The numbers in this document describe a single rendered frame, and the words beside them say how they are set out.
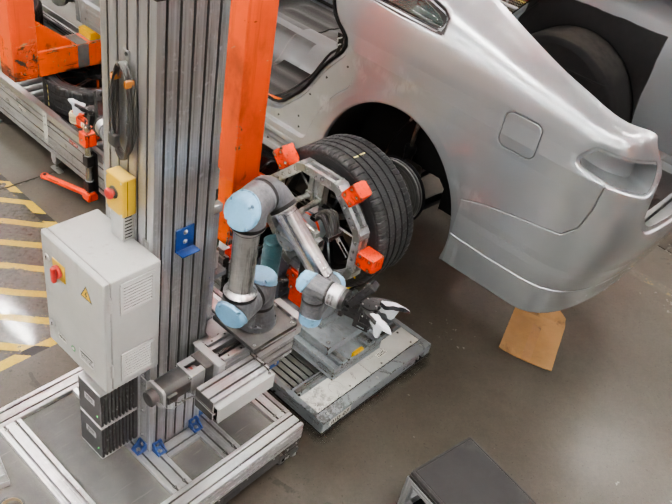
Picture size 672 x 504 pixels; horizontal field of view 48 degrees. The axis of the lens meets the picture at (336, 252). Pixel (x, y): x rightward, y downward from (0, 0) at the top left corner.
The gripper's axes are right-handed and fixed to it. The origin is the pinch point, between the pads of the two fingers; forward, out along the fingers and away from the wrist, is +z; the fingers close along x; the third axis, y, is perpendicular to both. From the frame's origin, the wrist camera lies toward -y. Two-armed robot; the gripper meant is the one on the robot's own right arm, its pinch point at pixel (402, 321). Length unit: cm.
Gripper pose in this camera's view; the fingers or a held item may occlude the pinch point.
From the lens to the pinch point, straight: 227.4
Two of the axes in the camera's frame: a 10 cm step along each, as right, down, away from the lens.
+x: -4.4, 3.7, -8.2
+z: 8.7, 4.0, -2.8
